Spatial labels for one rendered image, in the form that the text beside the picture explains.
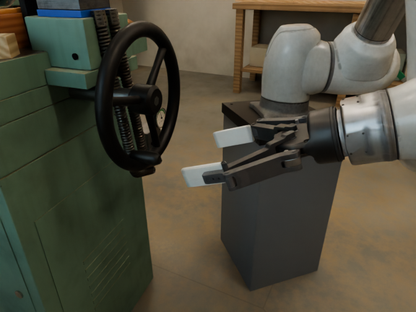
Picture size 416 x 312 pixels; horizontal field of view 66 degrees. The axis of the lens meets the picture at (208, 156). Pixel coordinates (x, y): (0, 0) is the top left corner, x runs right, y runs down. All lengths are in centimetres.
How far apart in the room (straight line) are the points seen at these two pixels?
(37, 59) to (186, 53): 370
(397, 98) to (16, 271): 76
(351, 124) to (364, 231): 130
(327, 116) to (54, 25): 50
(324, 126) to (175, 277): 103
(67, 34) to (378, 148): 54
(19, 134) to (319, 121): 51
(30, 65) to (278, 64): 65
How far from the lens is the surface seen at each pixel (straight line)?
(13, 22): 76
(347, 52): 102
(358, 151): 43
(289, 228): 118
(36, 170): 72
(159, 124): 97
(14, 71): 66
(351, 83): 106
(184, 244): 148
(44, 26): 70
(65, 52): 68
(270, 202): 106
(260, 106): 107
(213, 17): 410
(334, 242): 158
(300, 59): 99
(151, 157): 59
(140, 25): 62
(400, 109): 42
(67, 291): 91
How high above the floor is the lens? 101
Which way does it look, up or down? 28 degrees down
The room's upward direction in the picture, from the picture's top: straight up
